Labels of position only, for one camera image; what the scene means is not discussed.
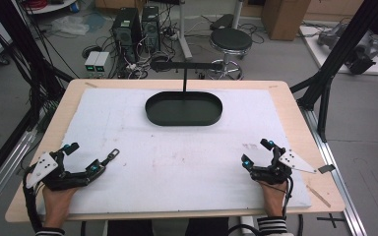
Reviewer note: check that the clear plastic bag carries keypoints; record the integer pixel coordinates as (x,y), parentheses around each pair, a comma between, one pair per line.
(69,25)

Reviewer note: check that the grey metal clip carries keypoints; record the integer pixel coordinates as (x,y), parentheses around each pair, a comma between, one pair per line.
(106,161)

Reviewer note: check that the white power supply box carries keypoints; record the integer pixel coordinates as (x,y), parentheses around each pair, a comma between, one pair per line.
(92,62)
(102,63)

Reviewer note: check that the black round stool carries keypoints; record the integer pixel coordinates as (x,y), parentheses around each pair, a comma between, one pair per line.
(230,41)

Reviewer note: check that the small dark grey flat piece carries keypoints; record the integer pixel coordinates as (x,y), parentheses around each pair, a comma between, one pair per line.
(326,168)

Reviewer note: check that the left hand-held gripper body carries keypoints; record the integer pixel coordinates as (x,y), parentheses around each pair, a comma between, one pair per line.
(50,178)

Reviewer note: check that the black computer tower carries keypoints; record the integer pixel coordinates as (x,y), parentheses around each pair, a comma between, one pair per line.
(151,28)
(126,32)

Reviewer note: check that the aluminium rail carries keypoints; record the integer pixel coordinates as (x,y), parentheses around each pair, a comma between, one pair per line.
(6,167)
(338,183)

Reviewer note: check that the black stand with oval tray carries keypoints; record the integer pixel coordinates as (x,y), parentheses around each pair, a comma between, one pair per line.
(183,109)

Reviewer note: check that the white floor platform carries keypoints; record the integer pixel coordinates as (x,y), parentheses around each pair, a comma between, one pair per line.
(318,52)

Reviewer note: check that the brown cardboard box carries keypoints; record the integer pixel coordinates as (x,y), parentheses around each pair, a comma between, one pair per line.
(285,18)

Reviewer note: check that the person's left hand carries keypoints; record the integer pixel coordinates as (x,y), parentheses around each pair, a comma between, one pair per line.
(56,205)

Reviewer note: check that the black metal frame strut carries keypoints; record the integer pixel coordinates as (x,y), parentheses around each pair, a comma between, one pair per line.
(23,42)
(341,42)

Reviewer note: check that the person's right hand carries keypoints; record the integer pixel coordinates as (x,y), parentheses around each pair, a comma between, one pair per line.
(274,200)

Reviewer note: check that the white round table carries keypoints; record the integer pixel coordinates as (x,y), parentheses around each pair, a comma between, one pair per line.
(50,6)

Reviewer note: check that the person's dark trousers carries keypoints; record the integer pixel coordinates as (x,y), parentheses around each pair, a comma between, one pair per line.
(129,228)

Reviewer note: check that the black foot pedal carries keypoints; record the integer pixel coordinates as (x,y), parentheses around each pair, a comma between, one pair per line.
(221,22)

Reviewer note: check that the thin wooden stick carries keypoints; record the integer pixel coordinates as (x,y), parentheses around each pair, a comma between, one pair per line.
(318,196)

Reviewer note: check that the grey machine on platform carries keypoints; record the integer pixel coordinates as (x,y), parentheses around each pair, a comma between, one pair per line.
(361,52)

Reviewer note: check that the white desk leg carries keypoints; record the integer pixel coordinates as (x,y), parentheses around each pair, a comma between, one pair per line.
(184,36)
(237,13)

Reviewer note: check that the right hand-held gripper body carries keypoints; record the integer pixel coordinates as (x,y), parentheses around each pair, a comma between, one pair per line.
(272,173)

